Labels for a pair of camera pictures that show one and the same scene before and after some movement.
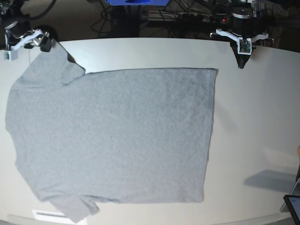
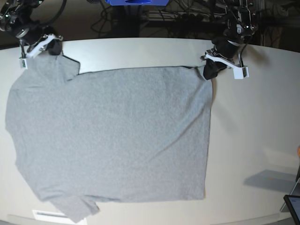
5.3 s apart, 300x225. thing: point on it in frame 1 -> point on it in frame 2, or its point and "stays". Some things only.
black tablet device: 293,202 stays
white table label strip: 49,215 stays
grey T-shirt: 141,136 stays
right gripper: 241,25 -> 224,47
